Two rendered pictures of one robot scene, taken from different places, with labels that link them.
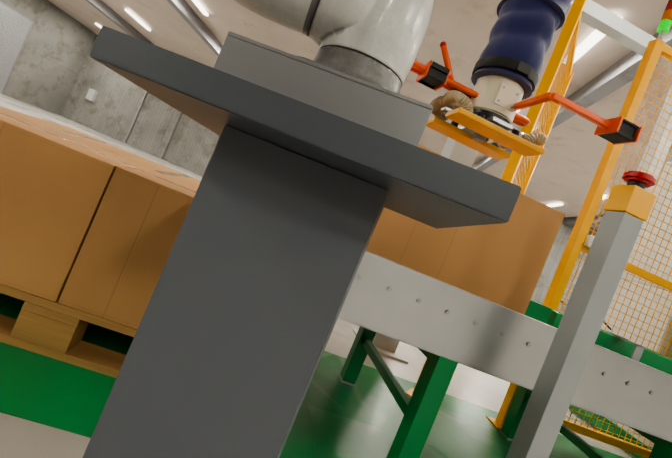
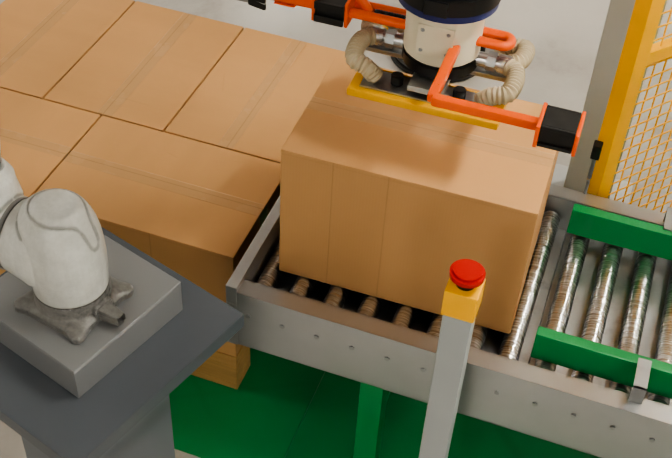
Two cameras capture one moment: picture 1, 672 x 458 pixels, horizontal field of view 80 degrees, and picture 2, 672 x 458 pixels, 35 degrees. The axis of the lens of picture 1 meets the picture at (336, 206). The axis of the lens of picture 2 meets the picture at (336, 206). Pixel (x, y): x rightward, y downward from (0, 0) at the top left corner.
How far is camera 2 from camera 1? 2.21 m
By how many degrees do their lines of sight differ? 50
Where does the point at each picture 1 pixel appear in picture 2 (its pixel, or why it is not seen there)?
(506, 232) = (452, 238)
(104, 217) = not seen: hidden behind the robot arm
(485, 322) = (399, 358)
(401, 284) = (292, 323)
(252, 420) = not seen: outside the picture
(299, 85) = (14, 340)
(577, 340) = (430, 416)
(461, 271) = (406, 279)
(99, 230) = not seen: hidden behind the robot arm
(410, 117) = (67, 374)
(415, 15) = (65, 278)
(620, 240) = (447, 339)
